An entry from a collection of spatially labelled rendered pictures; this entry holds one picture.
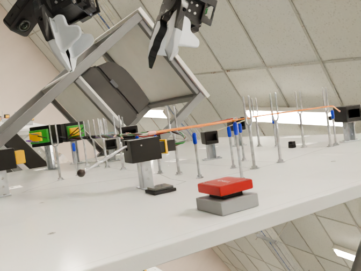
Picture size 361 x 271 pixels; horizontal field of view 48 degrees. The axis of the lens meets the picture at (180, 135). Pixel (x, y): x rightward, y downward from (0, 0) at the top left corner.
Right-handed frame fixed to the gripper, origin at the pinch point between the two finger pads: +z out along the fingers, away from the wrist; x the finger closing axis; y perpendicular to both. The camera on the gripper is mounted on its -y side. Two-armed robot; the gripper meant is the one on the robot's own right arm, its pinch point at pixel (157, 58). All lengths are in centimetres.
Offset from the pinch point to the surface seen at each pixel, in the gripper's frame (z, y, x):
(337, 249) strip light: 42, 453, 329
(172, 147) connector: 14.9, 6.9, -1.5
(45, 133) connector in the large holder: 15, -5, 63
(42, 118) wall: -49, 88, 763
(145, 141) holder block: 15.4, 1.2, -2.2
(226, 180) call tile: 19.6, 3.8, -25.3
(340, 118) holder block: -5, 52, 3
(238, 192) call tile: 20.6, 4.9, -26.8
